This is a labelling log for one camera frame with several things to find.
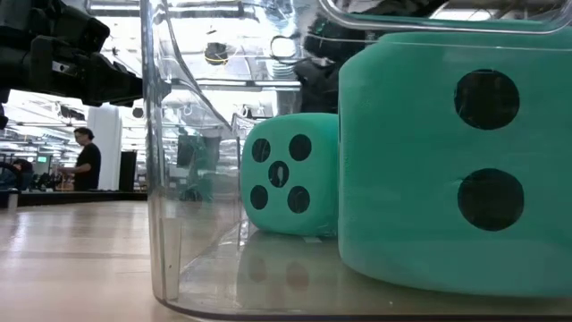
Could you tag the black ceiling device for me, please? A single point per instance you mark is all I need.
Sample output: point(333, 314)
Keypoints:
point(216, 53)

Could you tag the black tall panel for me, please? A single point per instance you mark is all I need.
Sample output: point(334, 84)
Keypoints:
point(128, 172)

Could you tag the white pillar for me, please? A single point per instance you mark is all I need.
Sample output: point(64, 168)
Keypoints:
point(109, 147)

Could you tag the black aluminium table frame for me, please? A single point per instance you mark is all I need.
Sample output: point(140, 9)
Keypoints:
point(80, 197)

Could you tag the teal foam die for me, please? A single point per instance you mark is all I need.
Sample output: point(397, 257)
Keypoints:
point(313, 214)
point(402, 179)

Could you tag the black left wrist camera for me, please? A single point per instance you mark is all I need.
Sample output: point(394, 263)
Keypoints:
point(91, 36)

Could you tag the large clear plastic bin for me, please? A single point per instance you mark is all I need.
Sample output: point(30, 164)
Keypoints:
point(174, 259)

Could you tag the person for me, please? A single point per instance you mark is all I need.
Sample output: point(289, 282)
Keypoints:
point(20, 172)
point(88, 165)

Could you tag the green exit sign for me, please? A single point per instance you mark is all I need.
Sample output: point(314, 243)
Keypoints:
point(42, 159)

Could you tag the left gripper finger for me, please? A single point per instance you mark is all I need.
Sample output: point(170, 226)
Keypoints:
point(111, 85)

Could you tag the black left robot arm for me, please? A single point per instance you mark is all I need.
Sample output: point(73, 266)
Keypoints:
point(13, 11)

